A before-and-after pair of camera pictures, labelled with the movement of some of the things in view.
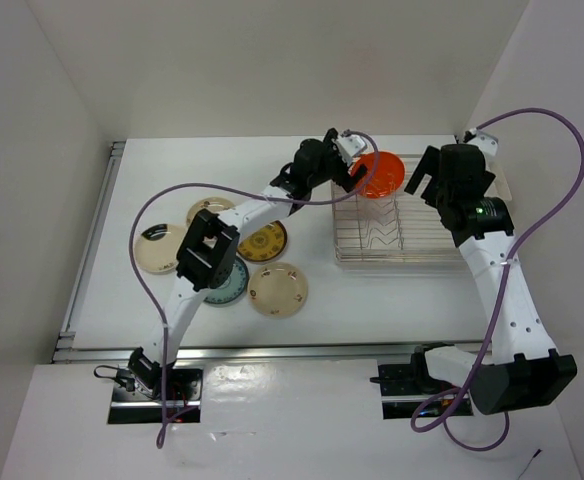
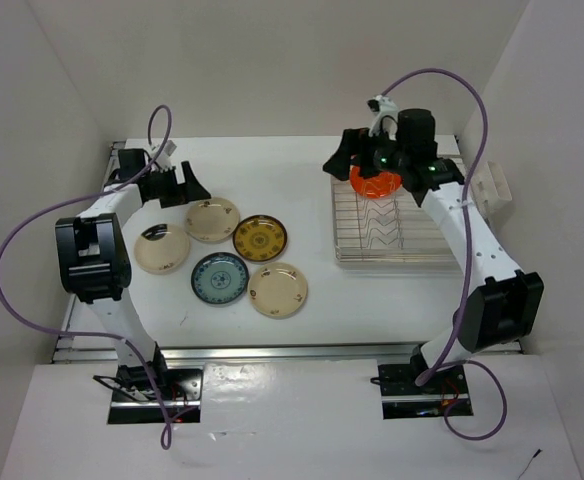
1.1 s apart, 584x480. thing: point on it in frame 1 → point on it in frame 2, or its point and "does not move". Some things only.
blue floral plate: (234, 288) does not move
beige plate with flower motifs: (278, 290) does not move
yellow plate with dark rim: (264, 244) does not move
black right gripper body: (442, 196) → (378, 156)
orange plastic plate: (384, 175) does not move
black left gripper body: (335, 165) → (164, 186)
